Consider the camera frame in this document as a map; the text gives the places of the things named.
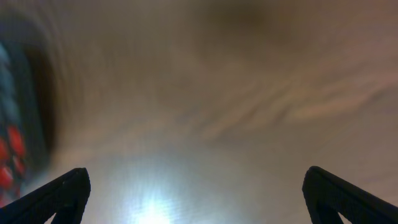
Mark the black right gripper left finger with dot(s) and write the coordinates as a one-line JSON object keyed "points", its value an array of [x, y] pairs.
{"points": [[64, 199]]}

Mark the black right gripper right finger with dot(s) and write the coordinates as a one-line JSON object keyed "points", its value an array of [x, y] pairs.
{"points": [[328, 198]]}

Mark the colourful tissue pack box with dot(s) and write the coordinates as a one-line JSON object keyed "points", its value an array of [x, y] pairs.
{"points": [[13, 167]]}

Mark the grey plastic basket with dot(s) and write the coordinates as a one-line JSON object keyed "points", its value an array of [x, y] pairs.
{"points": [[25, 91]]}

